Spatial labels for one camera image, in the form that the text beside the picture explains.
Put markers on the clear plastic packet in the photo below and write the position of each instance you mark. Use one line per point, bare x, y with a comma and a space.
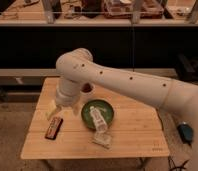
102, 139

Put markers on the long wooden shelf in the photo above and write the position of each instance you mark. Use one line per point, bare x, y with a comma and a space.
99, 13

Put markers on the clear plastic bottle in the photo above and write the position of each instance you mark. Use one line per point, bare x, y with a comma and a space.
98, 120

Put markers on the blue object on floor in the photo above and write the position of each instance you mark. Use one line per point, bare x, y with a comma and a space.
185, 132

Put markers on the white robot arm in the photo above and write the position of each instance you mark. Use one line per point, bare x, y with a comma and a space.
173, 96

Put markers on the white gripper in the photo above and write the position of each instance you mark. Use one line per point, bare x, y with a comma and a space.
62, 100

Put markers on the green bowl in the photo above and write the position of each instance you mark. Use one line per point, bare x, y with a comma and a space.
103, 106

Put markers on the wooden folding table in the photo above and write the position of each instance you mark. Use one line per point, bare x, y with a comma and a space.
135, 130

